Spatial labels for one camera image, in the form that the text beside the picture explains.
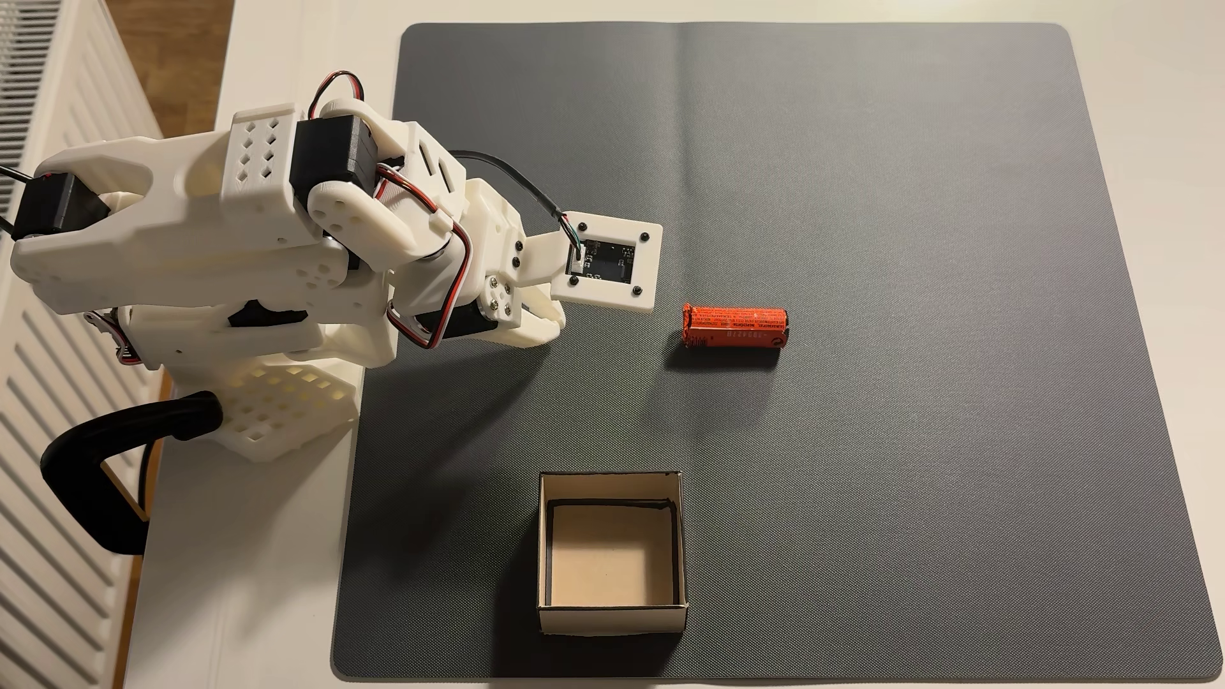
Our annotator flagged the red cylindrical battery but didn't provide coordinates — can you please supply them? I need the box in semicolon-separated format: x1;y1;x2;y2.
681;303;792;352

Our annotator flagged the small open cardboard box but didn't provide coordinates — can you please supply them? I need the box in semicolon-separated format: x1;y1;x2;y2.
536;469;691;639

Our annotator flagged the grey rubber mat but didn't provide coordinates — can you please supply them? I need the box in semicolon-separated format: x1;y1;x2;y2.
330;21;1225;683

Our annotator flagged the black table clamp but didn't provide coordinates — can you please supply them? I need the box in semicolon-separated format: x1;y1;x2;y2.
39;389;225;557

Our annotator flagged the white radiator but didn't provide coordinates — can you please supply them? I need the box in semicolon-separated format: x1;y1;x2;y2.
0;0;170;689

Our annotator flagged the black camera cable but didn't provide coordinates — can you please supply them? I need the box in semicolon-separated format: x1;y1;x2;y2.
450;149;583;252

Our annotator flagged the white framed camera module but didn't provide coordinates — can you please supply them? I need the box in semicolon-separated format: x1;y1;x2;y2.
521;211;664;314

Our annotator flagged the black power cable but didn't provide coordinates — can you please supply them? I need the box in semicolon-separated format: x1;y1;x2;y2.
0;163;41;239

